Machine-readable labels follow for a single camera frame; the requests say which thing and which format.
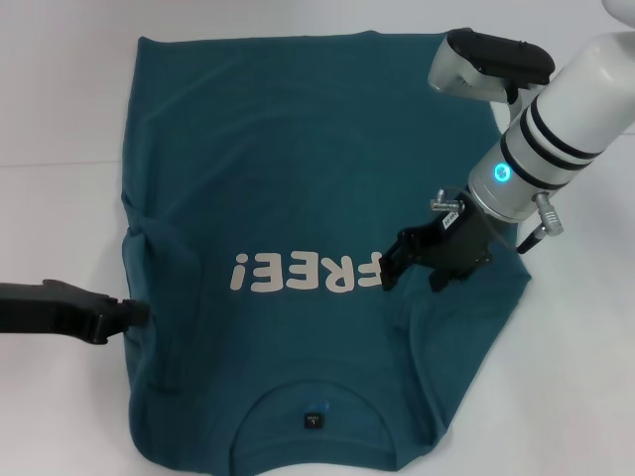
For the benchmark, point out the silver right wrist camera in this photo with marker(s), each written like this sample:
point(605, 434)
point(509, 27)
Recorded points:
point(446, 64)

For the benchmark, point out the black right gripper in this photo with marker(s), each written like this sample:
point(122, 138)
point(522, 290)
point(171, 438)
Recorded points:
point(451, 243)

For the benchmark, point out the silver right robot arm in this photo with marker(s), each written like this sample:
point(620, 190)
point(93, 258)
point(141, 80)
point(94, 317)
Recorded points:
point(570, 99)

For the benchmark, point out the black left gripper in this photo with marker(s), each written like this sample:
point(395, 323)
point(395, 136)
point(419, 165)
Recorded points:
point(44, 307)

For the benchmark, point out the teal blue printed t-shirt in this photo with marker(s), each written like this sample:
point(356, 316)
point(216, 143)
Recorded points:
point(297, 149)

